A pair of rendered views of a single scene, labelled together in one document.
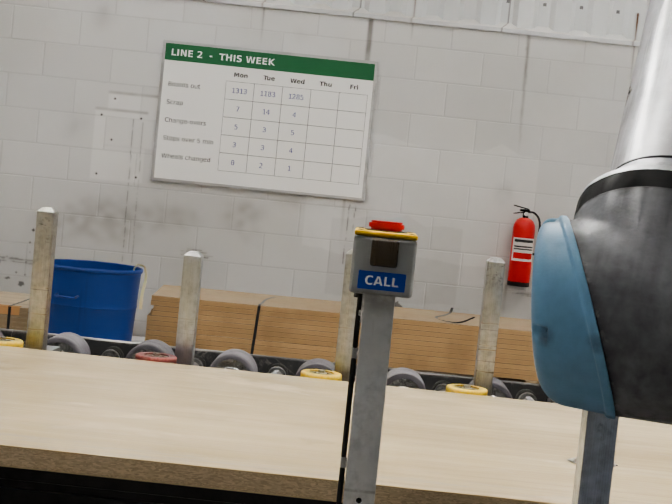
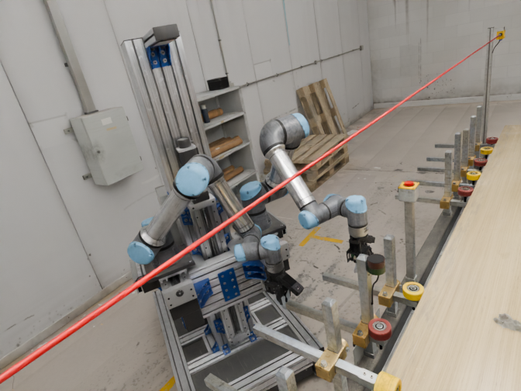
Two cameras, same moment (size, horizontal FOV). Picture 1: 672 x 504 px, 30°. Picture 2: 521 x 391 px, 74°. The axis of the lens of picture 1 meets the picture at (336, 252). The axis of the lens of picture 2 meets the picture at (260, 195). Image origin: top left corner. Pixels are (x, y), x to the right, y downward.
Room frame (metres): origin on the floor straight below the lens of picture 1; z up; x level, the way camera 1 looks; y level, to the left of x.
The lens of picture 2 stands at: (1.84, -1.53, 1.89)
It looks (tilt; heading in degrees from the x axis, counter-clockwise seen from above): 22 degrees down; 132
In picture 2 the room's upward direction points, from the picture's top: 12 degrees counter-clockwise
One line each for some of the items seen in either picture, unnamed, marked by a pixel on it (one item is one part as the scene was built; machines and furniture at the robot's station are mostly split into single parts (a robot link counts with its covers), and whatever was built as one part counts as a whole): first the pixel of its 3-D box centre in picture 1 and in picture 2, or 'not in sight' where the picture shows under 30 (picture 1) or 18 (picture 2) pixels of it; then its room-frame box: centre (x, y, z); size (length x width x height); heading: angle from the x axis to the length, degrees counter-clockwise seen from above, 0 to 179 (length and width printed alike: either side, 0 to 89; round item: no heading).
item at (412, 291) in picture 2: not in sight; (413, 298); (1.50, -0.36, 0.85); 0.08 x 0.08 x 0.11
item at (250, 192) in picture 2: not in sight; (253, 196); (0.71, -0.31, 1.21); 0.13 x 0.12 x 0.14; 68
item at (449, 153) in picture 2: not in sight; (447, 187); (1.42, 0.69, 0.89); 0.04 x 0.04 x 0.48; 89
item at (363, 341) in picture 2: not in sight; (367, 329); (1.40, -0.59, 0.85); 0.14 x 0.06 x 0.05; 89
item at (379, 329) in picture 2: not in sight; (380, 337); (1.45, -0.60, 0.85); 0.08 x 0.08 x 0.11
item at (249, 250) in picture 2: not in sight; (248, 249); (0.91, -0.63, 1.12); 0.11 x 0.11 x 0.08; 30
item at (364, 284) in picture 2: not in sight; (367, 309); (1.39, -0.56, 0.93); 0.04 x 0.04 x 0.48; 89
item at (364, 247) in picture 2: not in sight; (359, 247); (1.32, -0.43, 1.10); 0.09 x 0.08 x 0.12; 89
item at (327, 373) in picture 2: not in sight; (332, 358); (1.39, -0.84, 0.95); 0.14 x 0.06 x 0.05; 89
